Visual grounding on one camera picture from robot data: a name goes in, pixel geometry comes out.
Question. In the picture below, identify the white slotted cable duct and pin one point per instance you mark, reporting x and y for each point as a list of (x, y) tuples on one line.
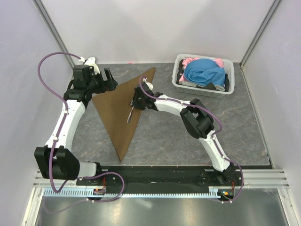
[(100, 193)]

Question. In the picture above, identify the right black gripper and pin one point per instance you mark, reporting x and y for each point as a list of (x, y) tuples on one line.
[(136, 105)]

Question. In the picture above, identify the left aluminium frame post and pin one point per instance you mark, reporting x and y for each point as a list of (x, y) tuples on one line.
[(50, 24)]

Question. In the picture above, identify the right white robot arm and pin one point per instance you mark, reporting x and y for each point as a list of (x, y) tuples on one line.
[(198, 121)]

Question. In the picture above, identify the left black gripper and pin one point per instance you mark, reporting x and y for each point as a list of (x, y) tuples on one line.
[(104, 84)]

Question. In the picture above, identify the silver metal fork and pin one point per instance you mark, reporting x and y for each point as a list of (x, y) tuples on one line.
[(130, 114)]

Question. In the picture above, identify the right aluminium frame post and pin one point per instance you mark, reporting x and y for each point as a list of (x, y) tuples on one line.
[(260, 31)]

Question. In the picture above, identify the grey cloth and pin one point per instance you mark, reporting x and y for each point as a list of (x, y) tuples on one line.
[(209, 86)]

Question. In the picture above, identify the blue cloth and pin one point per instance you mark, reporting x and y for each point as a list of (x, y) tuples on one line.
[(204, 71)]

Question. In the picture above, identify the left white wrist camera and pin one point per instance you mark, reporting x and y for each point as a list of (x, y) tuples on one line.
[(92, 61)]

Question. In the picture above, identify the brown cloth napkin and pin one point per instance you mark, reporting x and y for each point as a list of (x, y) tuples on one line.
[(114, 108)]

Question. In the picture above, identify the white plastic basket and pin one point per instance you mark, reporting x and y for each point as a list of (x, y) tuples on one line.
[(182, 85)]

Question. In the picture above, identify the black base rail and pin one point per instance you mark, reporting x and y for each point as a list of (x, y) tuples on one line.
[(159, 180)]

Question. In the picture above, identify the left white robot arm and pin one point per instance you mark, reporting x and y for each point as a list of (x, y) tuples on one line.
[(55, 159)]

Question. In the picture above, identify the aluminium frame post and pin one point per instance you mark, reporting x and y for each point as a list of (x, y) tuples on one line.
[(50, 24), (260, 31)]

